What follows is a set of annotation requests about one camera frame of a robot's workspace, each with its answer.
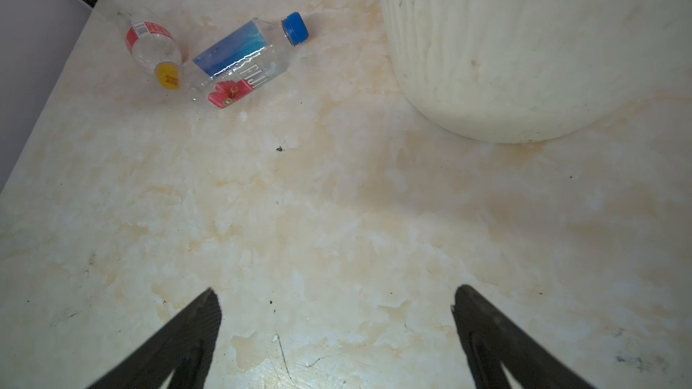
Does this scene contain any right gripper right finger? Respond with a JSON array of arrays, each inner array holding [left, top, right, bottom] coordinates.
[[452, 285, 592, 388]]

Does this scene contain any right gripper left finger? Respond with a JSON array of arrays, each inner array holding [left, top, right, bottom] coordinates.
[[90, 288, 222, 388]]

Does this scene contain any red-label yellow-cap bottle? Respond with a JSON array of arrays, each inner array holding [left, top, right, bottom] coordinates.
[[116, 10, 182, 90]]

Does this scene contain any blue-cap clear bottle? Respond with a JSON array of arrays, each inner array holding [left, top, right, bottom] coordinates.
[[181, 12, 309, 109]]

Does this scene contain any white bin with purple liner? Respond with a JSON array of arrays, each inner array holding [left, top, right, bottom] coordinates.
[[380, 0, 691, 143]]

